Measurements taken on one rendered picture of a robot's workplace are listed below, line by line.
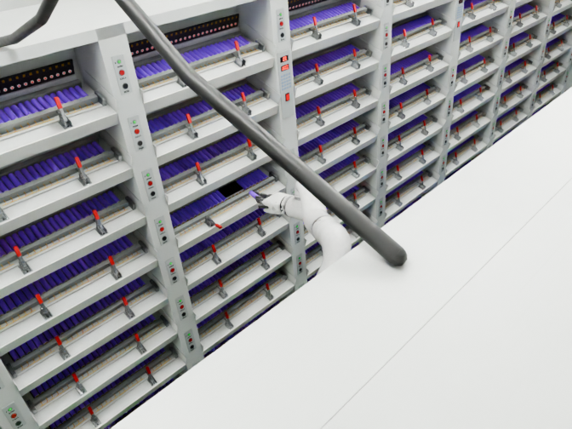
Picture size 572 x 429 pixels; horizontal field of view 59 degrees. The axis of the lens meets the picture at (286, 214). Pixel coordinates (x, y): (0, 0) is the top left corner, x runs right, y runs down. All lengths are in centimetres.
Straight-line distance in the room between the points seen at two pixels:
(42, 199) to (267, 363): 131
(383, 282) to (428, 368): 13
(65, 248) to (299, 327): 137
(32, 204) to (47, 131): 23
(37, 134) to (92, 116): 18
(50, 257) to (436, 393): 150
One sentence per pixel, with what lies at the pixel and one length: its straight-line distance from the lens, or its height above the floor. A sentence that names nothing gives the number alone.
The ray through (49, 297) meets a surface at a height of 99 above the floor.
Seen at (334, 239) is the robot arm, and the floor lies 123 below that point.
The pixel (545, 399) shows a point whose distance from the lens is 52.
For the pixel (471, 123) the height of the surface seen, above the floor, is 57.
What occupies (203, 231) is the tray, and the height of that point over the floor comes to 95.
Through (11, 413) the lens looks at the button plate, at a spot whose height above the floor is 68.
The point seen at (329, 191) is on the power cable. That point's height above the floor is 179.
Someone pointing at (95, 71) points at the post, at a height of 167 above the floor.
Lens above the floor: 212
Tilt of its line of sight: 33 degrees down
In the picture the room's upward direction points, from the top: 5 degrees counter-clockwise
